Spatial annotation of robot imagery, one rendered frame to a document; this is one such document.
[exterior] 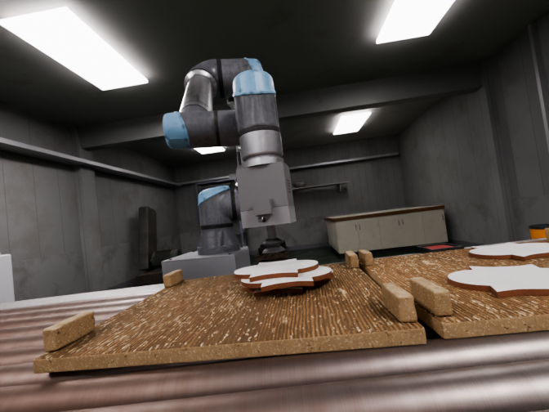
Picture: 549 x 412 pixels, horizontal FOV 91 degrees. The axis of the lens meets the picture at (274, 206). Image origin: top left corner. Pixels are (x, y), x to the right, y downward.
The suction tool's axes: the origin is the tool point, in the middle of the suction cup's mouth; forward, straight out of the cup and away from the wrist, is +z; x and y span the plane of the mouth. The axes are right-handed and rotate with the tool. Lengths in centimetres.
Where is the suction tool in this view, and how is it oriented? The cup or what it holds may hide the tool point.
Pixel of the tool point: (274, 251)
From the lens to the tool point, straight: 48.3
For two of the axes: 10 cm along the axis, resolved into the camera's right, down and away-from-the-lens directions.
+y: 9.7, -1.3, -2.2
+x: 2.3, 0.1, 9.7
